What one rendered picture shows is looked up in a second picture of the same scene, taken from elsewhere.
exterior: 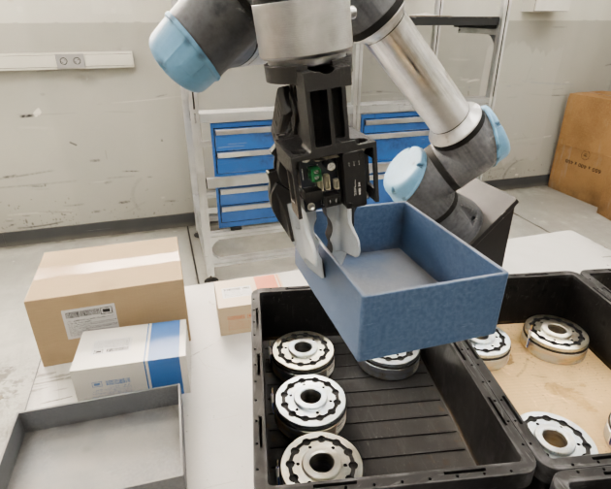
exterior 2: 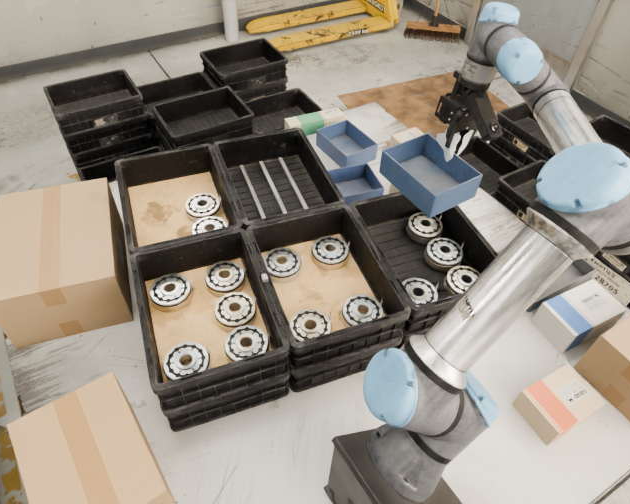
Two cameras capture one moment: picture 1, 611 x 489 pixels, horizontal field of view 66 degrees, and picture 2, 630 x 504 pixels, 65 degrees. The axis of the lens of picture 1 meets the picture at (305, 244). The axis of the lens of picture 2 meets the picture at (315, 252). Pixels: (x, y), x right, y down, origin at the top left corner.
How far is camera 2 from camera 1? 1.54 m
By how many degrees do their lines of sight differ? 105
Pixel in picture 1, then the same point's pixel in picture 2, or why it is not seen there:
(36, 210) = not seen: outside the picture
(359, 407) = (420, 266)
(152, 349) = (566, 303)
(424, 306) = (408, 145)
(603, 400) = (292, 292)
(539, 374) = (323, 305)
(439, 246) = (409, 180)
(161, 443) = not seen: hidden behind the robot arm
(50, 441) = (570, 276)
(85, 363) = (592, 285)
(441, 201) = not seen: hidden behind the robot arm
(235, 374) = (515, 341)
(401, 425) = (397, 261)
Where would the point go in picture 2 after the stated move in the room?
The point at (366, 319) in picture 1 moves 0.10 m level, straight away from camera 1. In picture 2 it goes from (424, 140) to (434, 164)
